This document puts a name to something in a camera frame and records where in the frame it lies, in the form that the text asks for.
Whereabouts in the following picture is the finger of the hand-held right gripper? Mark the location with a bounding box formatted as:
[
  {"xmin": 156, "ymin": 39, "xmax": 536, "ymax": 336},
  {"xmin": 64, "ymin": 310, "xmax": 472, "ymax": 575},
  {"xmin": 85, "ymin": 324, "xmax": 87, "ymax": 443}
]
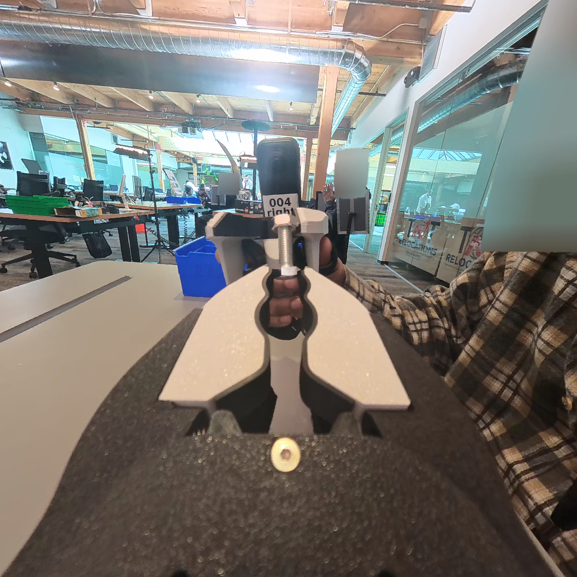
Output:
[
  {"xmin": 292, "ymin": 208, "xmax": 330, "ymax": 272},
  {"xmin": 205, "ymin": 211, "xmax": 276, "ymax": 287}
]

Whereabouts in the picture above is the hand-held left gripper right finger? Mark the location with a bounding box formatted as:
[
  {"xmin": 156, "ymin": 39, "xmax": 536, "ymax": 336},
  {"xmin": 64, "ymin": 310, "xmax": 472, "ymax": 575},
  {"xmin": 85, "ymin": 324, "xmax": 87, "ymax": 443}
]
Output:
[{"xmin": 298, "ymin": 266, "xmax": 412, "ymax": 417}]

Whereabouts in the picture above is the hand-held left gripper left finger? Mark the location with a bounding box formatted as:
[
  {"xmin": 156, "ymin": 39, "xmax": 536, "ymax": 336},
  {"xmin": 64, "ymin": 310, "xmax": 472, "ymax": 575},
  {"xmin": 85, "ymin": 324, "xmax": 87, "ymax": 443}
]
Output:
[{"xmin": 159, "ymin": 265, "xmax": 272, "ymax": 412}]

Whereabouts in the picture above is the blue plastic bin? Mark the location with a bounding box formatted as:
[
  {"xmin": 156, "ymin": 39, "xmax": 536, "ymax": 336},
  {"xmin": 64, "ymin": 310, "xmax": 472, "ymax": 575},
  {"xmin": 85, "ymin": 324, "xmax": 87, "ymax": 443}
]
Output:
[{"xmin": 173, "ymin": 237, "xmax": 227, "ymax": 298}]

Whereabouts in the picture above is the silver hex bolt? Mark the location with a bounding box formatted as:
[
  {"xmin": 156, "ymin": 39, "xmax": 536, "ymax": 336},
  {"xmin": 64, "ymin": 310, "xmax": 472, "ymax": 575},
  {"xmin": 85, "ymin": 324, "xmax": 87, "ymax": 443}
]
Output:
[{"xmin": 272, "ymin": 215, "xmax": 296, "ymax": 271}]

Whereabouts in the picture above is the person's right forearm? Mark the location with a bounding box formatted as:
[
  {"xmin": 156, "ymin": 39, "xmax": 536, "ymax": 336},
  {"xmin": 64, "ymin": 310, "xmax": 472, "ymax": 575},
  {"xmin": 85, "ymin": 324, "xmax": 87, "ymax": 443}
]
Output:
[{"xmin": 342, "ymin": 267, "xmax": 458, "ymax": 377}]

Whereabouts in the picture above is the person's right hand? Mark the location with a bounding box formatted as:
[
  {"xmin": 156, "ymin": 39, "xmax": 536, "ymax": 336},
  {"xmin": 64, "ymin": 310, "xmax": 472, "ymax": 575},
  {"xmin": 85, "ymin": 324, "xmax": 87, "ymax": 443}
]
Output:
[{"xmin": 269, "ymin": 234, "xmax": 347, "ymax": 330}]

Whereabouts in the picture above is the black round floor lamp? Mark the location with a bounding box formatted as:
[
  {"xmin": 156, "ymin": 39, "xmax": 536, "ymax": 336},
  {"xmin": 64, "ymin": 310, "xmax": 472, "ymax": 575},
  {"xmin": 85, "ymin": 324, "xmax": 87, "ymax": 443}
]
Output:
[{"xmin": 241, "ymin": 119, "xmax": 271, "ymax": 200}]

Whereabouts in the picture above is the thick wooden pillar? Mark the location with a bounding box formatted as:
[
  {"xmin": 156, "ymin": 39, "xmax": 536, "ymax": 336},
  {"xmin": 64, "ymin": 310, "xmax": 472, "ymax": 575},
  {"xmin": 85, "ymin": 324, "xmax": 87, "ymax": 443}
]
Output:
[{"xmin": 311, "ymin": 66, "xmax": 340, "ymax": 199}]

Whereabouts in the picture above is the black light stand tripod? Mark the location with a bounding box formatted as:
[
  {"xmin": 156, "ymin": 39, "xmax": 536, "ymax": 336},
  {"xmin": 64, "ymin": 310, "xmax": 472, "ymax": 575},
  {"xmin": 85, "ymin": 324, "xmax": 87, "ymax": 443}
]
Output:
[{"xmin": 113, "ymin": 143, "xmax": 177, "ymax": 265}]

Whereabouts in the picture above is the cardboard moving box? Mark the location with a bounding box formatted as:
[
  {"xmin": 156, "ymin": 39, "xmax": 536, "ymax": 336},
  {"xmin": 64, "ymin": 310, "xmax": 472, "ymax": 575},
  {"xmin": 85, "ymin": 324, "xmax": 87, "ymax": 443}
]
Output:
[
  {"xmin": 443, "ymin": 222, "xmax": 486, "ymax": 272},
  {"xmin": 397, "ymin": 220, "xmax": 441, "ymax": 271}
]

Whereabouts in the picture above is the black hanging bag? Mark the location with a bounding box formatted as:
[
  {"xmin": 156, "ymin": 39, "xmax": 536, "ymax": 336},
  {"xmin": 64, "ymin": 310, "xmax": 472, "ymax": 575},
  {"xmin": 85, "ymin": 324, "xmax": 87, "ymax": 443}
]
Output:
[{"xmin": 81, "ymin": 232, "xmax": 113, "ymax": 259}]

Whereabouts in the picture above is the black ceiling panel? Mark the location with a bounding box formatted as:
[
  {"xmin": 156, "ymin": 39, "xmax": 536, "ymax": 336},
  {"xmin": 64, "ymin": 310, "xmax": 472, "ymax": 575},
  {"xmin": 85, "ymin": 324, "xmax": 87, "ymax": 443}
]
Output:
[{"xmin": 0, "ymin": 55, "xmax": 322, "ymax": 104}]

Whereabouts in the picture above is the person's plaid shirt torso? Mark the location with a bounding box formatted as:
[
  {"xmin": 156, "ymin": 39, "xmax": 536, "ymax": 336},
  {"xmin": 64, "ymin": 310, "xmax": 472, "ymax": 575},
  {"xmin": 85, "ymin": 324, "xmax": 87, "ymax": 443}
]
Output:
[{"xmin": 444, "ymin": 250, "xmax": 577, "ymax": 577}]

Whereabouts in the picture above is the wooden office desk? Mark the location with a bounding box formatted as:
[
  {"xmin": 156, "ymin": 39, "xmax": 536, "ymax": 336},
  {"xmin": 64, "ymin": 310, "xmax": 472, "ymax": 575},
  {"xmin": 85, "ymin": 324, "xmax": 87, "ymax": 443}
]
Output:
[{"xmin": 0, "ymin": 205, "xmax": 157, "ymax": 278}]

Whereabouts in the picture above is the thin wooden pillar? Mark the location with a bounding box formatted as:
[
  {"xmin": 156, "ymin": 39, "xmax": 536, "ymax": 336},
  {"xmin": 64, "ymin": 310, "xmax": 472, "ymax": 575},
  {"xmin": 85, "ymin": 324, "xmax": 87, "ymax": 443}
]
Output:
[{"xmin": 74, "ymin": 115, "xmax": 96, "ymax": 181}]

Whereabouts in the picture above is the black office chair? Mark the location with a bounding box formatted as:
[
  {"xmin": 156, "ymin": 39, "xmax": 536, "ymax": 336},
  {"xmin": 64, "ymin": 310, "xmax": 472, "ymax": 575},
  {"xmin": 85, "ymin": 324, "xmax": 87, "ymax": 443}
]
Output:
[{"xmin": 0, "ymin": 220, "xmax": 83, "ymax": 279}]

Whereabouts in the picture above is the green plastic bin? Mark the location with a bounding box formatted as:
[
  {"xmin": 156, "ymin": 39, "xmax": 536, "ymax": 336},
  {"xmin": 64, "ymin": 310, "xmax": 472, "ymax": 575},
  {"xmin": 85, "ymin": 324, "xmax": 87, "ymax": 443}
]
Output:
[{"xmin": 5, "ymin": 194, "xmax": 63, "ymax": 215}]

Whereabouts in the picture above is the silver ceiling air duct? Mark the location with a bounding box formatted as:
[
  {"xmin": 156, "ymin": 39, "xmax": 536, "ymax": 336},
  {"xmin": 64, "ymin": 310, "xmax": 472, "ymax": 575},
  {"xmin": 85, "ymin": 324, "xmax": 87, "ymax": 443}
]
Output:
[{"xmin": 0, "ymin": 18, "xmax": 373, "ymax": 136}]

